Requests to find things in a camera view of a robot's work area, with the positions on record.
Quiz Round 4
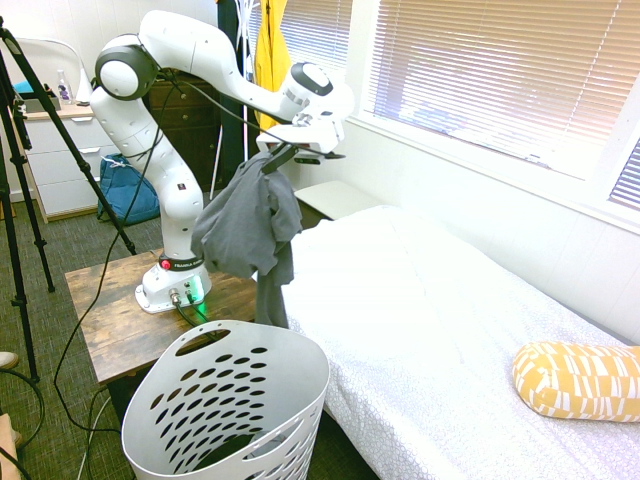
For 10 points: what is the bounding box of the narrow white window blind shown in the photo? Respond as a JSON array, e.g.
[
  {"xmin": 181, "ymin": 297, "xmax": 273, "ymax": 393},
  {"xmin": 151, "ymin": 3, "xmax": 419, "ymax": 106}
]
[{"xmin": 608, "ymin": 139, "xmax": 640, "ymax": 212}]

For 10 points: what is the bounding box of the yellow hanging garment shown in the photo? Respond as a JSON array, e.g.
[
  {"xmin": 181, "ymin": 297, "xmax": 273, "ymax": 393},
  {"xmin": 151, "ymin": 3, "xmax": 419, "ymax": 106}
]
[{"xmin": 253, "ymin": 0, "xmax": 293, "ymax": 131}]

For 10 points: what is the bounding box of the grey cable with green plug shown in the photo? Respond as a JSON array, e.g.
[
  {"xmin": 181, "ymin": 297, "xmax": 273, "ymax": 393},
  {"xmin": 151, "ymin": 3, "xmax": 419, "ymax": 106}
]
[{"xmin": 188, "ymin": 297, "xmax": 222, "ymax": 342}]

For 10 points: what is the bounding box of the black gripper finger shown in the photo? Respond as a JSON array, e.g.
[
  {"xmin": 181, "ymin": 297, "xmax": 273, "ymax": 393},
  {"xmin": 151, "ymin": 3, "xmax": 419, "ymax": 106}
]
[{"xmin": 262, "ymin": 145, "xmax": 298, "ymax": 176}]

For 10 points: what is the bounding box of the dark brown wooden dresser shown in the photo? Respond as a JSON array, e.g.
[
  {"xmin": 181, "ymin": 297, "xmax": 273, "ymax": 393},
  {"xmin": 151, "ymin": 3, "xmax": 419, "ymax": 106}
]
[{"xmin": 147, "ymin": 74, "xmax": 222, "ymax": 195}]

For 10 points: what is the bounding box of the rustic brown wooden table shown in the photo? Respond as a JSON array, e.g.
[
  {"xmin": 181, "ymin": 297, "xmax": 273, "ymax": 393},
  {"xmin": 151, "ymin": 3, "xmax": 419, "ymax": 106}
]
[{"xmin": 64, "ymin": 249, "xmax": 261, "ymax": 401}]

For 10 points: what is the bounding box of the bed with white sheet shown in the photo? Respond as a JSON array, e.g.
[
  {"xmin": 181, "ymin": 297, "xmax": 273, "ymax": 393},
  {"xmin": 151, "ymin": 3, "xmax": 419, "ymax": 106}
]
[{"xmin": 279, "ymin": 204, "xmax": 640, "ymax": 480}]

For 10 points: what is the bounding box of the grey t-shirt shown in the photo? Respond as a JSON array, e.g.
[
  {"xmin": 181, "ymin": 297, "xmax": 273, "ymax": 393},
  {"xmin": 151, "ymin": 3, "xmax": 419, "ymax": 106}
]
[{"xmin": 190, "ymin": 151, "xmax": 304, "ymax": 330}]

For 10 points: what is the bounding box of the white perforated laundry basket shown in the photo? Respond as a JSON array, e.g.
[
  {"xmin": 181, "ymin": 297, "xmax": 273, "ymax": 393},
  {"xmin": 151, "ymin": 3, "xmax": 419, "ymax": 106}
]
[{"xmin": 121, "ymin": 319, "xmax": 331, "ymax": 480}]

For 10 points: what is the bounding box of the black camera tripod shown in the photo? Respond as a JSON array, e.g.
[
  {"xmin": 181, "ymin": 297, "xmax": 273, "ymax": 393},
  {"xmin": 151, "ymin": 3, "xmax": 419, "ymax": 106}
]
[{"xmin": 0, "ymin": 14, "xmax": 139, "ymax": 384}]

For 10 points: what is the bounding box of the yellow white patterned bolster pillow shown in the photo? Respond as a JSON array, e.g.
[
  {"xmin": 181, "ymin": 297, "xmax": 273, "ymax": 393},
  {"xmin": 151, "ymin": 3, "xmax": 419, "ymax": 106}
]
[{"xmin": 512, "ymin": 341, "xmax": 640, "ymax": 425}]

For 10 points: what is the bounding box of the blue fabric bag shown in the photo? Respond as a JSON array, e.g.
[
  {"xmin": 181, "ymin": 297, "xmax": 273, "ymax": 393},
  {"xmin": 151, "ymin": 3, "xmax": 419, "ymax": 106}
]
[{"xmin": 96, "ymin": 153, "xmax": 162, "ymax": 224}]

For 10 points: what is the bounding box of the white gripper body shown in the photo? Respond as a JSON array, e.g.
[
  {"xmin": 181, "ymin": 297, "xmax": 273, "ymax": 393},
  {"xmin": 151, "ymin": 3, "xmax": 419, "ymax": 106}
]
[{"xmin": 256, "ymin": 117, "xmax": 347, "ymax": 155}]

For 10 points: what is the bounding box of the long black robot cable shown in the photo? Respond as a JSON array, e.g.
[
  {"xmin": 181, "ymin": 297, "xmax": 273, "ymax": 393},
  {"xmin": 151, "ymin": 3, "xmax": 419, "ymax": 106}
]
[{"xmin": 52, "ymin": 69, "xmax": 281, "ymax": 444}]

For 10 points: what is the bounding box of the wide white window blind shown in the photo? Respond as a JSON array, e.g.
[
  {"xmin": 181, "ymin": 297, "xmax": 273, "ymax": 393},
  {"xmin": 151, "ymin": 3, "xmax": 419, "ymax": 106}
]
[{"xmin": 364, "ymin": 0, "xmax": 640, "ymax": 180}]

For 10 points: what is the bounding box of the dark navy hanging garment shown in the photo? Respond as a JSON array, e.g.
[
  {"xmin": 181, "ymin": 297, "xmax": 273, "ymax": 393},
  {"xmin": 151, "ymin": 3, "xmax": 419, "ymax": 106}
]
[{"xmin": 217, "ymin": 0, "xmax": 251, "ymax": 81}]

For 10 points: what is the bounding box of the clear plastic bottle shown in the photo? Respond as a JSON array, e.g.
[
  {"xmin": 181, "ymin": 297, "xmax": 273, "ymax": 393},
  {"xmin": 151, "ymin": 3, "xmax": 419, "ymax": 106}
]
[{"xmin": 56, "ymin": 69, "xmax": 75, "ymax": 106}]

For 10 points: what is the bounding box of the white desk lamp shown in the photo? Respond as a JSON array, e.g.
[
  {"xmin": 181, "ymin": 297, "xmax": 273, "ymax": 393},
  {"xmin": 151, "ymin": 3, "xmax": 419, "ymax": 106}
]
[{"xmin": 14, "ymin": 37, "xmax": 95, "ymax": 107}]

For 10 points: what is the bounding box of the white drawer dresser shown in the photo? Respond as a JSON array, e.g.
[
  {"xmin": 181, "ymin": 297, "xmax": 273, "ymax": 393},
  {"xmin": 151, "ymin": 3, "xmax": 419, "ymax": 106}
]
[{"xmin": 22, "ymin": 107, "xmax": 121, "ymax": 224}]

